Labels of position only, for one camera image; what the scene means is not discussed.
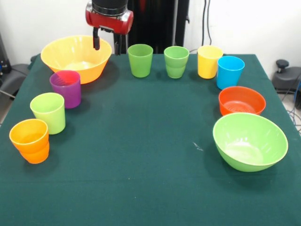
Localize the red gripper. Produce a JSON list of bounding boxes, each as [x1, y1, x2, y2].
[[85, 1, 134, 56]]

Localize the large orange bowl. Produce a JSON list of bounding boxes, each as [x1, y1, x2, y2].
[[40, 35, 112, 85]]

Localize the purple cup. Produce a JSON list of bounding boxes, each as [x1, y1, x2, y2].
[[49, 70, 82, 109]]

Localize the lime green cup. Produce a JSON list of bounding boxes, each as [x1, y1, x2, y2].
[[30, 92, 66, 135]]

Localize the grey black device base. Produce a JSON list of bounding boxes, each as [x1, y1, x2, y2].
[[0, 63, 32, 99], [272, 58, 301, 95]]

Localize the dark green tablecloth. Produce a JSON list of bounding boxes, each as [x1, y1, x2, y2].
[[0, 53, 301, 226]]

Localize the yellow cup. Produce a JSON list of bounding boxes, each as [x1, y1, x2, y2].
[[197, 45, 224, 80]]

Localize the black equipment box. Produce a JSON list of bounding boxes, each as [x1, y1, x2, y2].
[[0, 32, 12, 76]]

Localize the orange cup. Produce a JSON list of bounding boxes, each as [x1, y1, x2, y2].
[[9, 119, 50, 153], [18, 141, 50, 164]]

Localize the blue cup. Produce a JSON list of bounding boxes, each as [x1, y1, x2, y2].
[[216, 56, 246, 90]]

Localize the red bowl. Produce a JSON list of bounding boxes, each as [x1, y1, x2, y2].
[[218, 86, 267, 116]]

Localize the large green bowl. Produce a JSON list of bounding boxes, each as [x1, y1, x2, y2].
[[213, 112, 289, 172]]

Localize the black wall cable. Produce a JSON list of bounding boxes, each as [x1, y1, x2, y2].
[[202, 0, 214, 47]]

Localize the tangle of floor cables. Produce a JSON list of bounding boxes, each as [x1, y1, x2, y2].
[[281, 80, 301, 137]]

